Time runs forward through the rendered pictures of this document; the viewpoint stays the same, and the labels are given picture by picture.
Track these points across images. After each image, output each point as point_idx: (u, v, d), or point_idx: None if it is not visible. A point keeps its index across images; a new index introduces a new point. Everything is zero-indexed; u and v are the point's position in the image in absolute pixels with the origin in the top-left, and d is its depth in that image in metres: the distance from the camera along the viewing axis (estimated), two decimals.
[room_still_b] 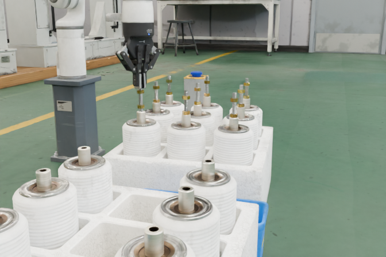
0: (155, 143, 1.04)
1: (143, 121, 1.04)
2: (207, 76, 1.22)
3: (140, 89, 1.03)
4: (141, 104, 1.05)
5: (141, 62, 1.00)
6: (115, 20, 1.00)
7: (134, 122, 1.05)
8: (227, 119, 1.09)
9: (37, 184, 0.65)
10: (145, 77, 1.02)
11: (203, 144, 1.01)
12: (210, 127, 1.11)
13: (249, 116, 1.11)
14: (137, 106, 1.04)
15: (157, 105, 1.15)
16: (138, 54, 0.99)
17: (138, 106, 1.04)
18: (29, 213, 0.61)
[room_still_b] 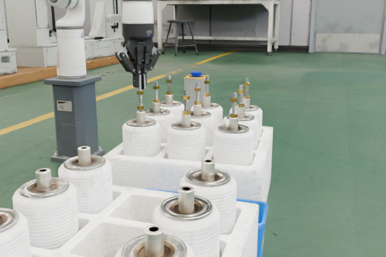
0: (155, 143, 1.04)
1: (143, 121, 1.04)
2: (207, 76, 1.22)
3: (138, 89, 1.03)
4: (143, 106, 1.03)
5: (141, 63, 1.00)
6: (115, 21, 1.00)
7: (134, 122, 1.05)
8: (227, 119, 1.09)
9: (37, 184, 0.65)
10: (145, 78, 1.02)
11: (203, 144, 1.01)
12: (210, 127, 1.11)
13: (249, 116, 1.11)
14: (142, 106, 1.05)
15: (157, 105, 1.15)
16: (137, 55, 0.99)
17: (144, 106, 1.04)
18: (29, 213, 0.61)
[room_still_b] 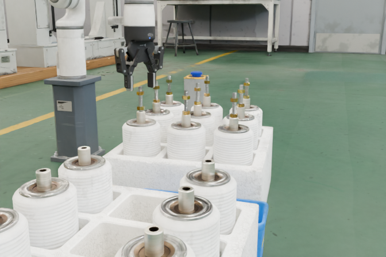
0: (155, 143, 1.04)
1: (143, 121, 1.04)
2: (207, 76, 1.22)
3: (142, 90, 1.03)
4: (136, 106, 1.04)
5: (136, 65, 0.99)
6: (116, 23, 1.00)
7: (134, 122, 1.05)
8: (227, 119, 1.09)
9: (37, 184, 0.65)
10: (154, 76, 1.05)
11: (203, 144, 1.01)
12: (210, 127, 1.11)
13: (249, 116, 1.11)
14: (141, 108, 1.03)
15: (157, 105, 1.15)
16: (136, 55, 0.99)
17: (139, 108, 1.03)
18: (29, 213, 0.61)
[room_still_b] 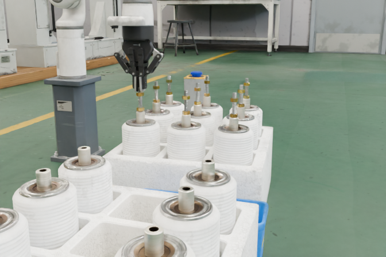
0: (154, 144, 1.03)
1: (143, 121, 1.04)
2: (207, 76, 1.22)
3: (142, 92, 1.03)
4: (136, 107, 1.04)
5: (145, 63, 1.03)
6: None
7: (134, 122, 1.05)
8: (227, 119, 1.09)
9: (37, 184, 0.65)
10: (138, 79, 1.04)
11: (203, 144, 1.01)
12: (210, 127, 1.11)
13: (249, 116, 1.11)
14: (140, 109, 1.03)
15: (157, 105, 1.15)
16: None
17: (138, 109, 1.03)
18: (29, 213, 0.61)
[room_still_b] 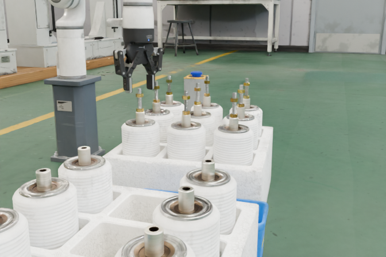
0: (154, 144, 1.03)
1: (142, 121, 1.04)
2: (207, 76, 1.22)
3: (138, 93, 1.03)
4: (142, 108, 1.05)
5: (135, 67, 0.99)
6: (115, 25, 1.00)
7: (133, 122, 1.05)
8: (227, 119, 1.09)
9: (37, 184, 0.65)
10: (153, 78, 1.04)
11: (203, 144, 1.01)
12: (210, 127, 1.11)
13: (249, 116, 1.11)
14: (137, 109, 1.05)
15: (157, 105, 1.15)
16: (135, 58, 0.98)
17: (139, 109, 1.05)
18: (29, 213, 0.61)
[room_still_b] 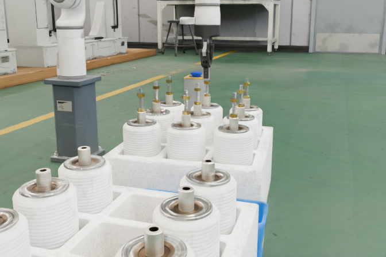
0: None
1: None
2: None
3: (142, 93, 1.03)
4: (138, 108, 1.04)
5: (212, 57, 1.20)
6: (189, 23, 1.16)
7: (146, 124, 1.04)
8: (227, 119, 1.09)
9: (37, 184, 0.65)
10: (210, 70, 1.23)
11: (203, 144, 1.01)
12: (210, 127, 1.11)
13: (249, 116, 1.11)
14: (140, 111, 1.04)
15: (157, 105, 1.15)
16: (212, 51, 1.19)
17: (138, 110, 1.04)
18: (29, 213, 0.61)
